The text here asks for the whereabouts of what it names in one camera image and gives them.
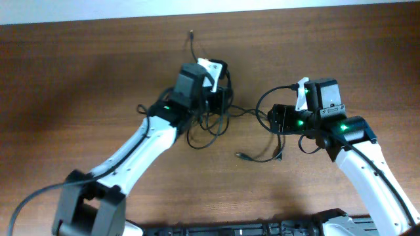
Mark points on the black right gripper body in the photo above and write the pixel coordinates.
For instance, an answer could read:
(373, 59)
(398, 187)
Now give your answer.
(292, 120)

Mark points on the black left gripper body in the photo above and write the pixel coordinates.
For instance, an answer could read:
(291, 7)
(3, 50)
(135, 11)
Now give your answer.
(216, 102)

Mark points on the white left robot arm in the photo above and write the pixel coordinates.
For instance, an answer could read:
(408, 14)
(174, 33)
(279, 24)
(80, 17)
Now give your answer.
(95, 203)

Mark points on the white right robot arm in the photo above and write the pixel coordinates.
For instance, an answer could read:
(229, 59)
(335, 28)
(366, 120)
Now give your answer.
(350, 143)

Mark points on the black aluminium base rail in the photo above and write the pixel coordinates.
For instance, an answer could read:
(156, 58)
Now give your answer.
(344, 225)

